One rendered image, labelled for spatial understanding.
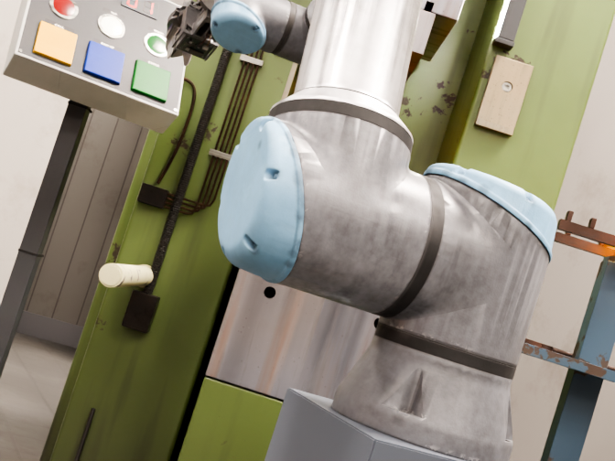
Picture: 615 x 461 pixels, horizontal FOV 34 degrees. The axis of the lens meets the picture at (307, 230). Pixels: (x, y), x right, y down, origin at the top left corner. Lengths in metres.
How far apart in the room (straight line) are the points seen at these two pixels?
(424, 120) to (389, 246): 1.78
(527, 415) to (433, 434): 4.43
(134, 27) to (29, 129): 3.05
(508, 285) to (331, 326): 1.14
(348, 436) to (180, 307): 1.39
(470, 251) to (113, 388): 1.48
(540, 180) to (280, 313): 0.70
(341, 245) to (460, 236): 0.12
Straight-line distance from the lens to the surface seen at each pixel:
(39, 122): 5.16
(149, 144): 2.80
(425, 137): 2.70
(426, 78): 2.73
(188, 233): 2.32
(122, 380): 2.35
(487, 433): 1.00
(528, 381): 5.46
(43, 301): 5.64
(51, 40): 2.02
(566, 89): 2.44
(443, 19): 2.29
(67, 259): 5.63
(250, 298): 2.11
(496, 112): 2.37
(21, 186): 5.08
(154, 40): 2.12
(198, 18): 1.84
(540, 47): 2.44
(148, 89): 2.05
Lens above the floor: 0.71
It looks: 3 degrees up
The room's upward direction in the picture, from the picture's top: 18 degrees clockwise
